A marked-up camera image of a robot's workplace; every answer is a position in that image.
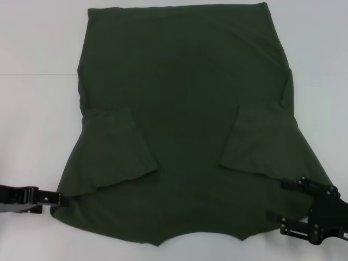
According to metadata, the dark green t-shirt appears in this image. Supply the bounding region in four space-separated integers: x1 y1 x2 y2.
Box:
51 2 333 241

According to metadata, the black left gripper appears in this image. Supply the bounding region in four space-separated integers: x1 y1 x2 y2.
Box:
0 184 70 216

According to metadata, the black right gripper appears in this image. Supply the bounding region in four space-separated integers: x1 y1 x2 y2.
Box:
267 176 348 244

